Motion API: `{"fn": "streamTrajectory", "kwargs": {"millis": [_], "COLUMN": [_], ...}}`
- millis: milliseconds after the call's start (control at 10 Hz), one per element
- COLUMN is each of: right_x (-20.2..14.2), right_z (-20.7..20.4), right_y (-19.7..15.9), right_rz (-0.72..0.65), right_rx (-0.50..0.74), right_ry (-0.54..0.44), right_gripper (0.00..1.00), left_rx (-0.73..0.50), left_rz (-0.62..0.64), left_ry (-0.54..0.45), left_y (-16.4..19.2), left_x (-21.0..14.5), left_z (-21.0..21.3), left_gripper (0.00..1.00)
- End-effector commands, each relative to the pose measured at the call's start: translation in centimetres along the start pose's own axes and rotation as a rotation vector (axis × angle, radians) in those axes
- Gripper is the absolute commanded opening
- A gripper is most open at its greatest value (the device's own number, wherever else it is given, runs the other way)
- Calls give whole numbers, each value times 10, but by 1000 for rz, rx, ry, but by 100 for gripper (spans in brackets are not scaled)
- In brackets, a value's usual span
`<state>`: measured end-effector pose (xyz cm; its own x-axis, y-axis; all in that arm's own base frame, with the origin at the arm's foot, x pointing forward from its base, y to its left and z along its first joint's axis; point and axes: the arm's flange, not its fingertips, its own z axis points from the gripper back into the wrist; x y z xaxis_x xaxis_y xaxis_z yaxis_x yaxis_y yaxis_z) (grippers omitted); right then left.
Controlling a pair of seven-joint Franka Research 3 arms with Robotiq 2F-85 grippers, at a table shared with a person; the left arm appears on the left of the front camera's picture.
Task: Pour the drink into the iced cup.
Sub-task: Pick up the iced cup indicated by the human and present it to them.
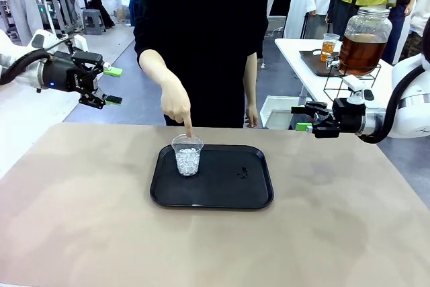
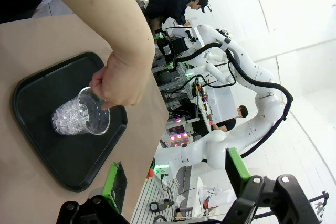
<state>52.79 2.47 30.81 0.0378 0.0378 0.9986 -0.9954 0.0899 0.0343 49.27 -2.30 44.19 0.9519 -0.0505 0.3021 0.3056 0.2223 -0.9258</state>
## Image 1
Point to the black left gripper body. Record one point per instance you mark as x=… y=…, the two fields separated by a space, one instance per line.
x=64 y=75

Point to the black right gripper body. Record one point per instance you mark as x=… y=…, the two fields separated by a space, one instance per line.
x=351 y=117

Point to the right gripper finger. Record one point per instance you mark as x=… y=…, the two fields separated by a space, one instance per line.
x=317 y=109
x=322 y=129

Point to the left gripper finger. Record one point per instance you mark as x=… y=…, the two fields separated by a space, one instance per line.
x=100 y=63
x=97 y=97

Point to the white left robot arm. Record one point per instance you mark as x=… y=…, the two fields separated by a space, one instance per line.
x=23 y=77

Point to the person's left forearm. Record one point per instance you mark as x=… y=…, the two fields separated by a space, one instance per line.
x=251 y=78

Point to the person's right forearm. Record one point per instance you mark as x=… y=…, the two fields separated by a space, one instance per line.
x=154 y=65

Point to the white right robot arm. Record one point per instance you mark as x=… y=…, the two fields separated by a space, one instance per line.
x=413 y=99

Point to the plastic cup of tea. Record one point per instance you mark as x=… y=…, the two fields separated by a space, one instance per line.
x=329 y=48

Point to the clear plastic cup with ice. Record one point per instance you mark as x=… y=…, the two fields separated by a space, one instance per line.
x=188 y=162

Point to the person's left hand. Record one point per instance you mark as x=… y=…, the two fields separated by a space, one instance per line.
x=252 y=115

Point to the person's right hand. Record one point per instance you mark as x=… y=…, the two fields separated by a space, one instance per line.
x=176 y=102

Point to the white plastic bin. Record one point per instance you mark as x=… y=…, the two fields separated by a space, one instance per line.
x=279 y=112

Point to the grey plastic stool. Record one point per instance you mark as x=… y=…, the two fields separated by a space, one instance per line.
x=93 y=21

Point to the dark tray under dispenser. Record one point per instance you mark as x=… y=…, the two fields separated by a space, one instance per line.
x=312 y=63

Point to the white folding table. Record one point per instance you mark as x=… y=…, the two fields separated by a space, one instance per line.
x=292 y=55

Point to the grey equipment desk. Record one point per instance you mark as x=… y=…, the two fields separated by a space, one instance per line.
x=55 y=8

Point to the glass tea dispenser jar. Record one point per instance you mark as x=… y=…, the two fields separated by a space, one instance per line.
x=364 y=45

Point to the person in white trousers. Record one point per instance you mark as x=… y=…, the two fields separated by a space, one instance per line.
x=21 y=4

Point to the person's black shirt torso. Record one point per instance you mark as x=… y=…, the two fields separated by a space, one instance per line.
x=201 y=31

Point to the black plastic serving tray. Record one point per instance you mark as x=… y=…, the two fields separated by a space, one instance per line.
x=218 y=187

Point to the person in light shirt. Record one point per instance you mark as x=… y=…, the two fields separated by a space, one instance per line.
x=420 y=4

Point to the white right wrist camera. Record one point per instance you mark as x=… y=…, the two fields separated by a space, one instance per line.
x=356 y=90

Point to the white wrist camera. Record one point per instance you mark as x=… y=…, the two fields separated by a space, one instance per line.
x=356 y=90
x=43 y=40

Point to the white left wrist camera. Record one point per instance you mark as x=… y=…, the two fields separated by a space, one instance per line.
x=43 y=40

